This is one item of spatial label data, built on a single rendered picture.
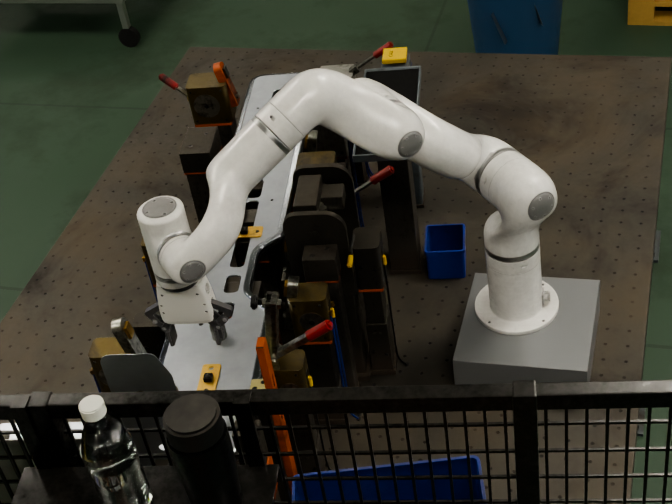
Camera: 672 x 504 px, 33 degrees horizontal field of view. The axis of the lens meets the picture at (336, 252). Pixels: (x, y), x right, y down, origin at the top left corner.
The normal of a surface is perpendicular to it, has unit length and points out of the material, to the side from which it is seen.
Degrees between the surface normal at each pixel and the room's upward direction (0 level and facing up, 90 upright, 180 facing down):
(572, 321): 1
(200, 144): 0
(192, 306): 91
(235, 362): 0
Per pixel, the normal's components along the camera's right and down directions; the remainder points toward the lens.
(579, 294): -0.15, -0.76
